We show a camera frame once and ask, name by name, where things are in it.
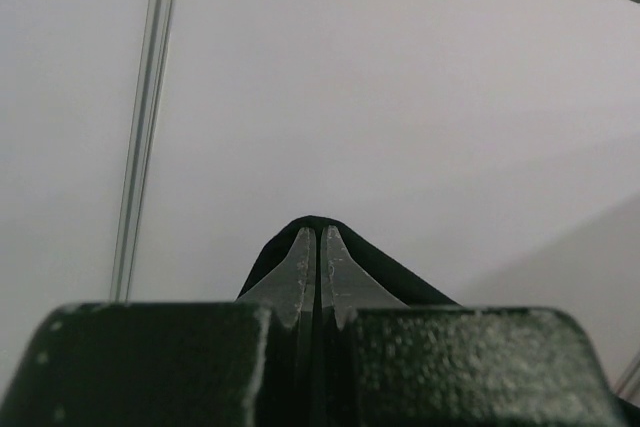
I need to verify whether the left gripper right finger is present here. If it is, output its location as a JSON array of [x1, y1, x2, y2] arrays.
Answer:
[[319, 226, 625, 426]]

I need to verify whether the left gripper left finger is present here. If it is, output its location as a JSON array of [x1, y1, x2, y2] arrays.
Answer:
[[1, 228, 316, 426]]

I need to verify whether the black t shirt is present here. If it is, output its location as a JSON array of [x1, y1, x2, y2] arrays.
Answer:
[[235, 215, 640, 427]]

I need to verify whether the left aluminium corner post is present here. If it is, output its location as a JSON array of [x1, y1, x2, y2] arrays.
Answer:
[[109, 0, 174, 302]]

